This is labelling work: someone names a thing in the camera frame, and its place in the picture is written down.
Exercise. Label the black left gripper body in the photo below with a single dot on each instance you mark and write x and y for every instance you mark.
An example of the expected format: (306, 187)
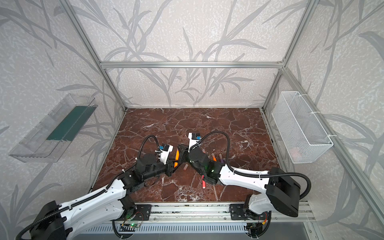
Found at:
(169, 166)

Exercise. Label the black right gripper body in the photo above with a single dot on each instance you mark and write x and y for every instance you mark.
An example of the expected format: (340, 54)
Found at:
(188, 154)

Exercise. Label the pink highlighter pen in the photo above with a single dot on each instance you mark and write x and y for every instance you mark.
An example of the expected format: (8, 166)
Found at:
(203, 183)

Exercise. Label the yellow-orange highlighter pen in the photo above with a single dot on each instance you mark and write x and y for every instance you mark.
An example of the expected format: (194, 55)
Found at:
(176, 159)

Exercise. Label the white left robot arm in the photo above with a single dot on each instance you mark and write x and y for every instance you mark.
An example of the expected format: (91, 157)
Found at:
(109, 203)

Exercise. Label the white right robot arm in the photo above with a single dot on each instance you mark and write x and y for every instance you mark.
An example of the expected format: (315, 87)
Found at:
(278, 191)

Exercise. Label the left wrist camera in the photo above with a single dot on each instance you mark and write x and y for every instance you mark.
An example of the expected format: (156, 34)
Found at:
(165, 150)

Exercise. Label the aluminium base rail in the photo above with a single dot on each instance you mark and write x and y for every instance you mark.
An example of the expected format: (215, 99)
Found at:
(191, 218)

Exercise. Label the white wire mesh basket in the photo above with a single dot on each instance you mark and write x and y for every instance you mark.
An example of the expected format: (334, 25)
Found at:
(303, 135)

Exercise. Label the clear plastic wall tray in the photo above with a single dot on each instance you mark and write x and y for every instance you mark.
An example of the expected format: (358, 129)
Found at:
(49, 139)

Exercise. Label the aluminium cage frame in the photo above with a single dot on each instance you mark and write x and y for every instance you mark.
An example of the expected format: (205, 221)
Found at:
(361, 181)

